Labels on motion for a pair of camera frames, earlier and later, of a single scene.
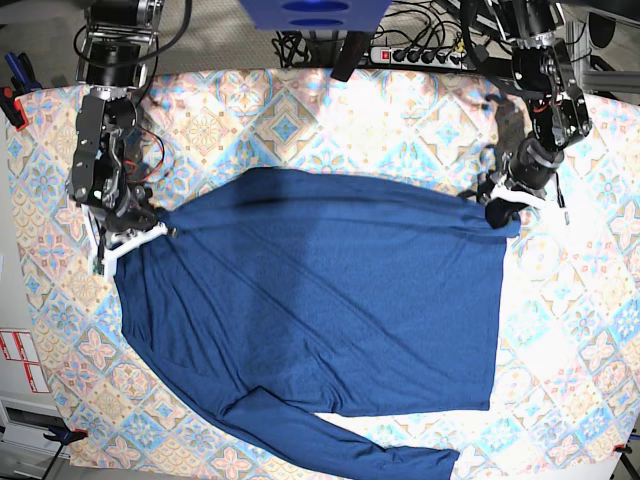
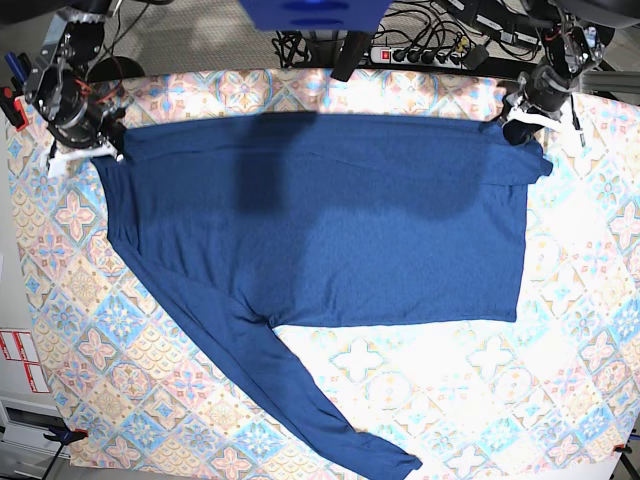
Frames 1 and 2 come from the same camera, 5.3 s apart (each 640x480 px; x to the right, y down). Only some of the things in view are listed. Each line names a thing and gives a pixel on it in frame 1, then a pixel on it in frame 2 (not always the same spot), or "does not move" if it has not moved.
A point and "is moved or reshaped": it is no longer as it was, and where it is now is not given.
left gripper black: [139, 213] to [101, 123]
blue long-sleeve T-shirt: [282, 295] is moved or reshaped
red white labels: [19, 346] does not move
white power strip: [420, 57] does not move
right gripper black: [533, 165] to [544, 87]
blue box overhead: [313, 15] does not move
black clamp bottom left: [64, 435] does not move
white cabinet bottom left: [25, 452] does not move
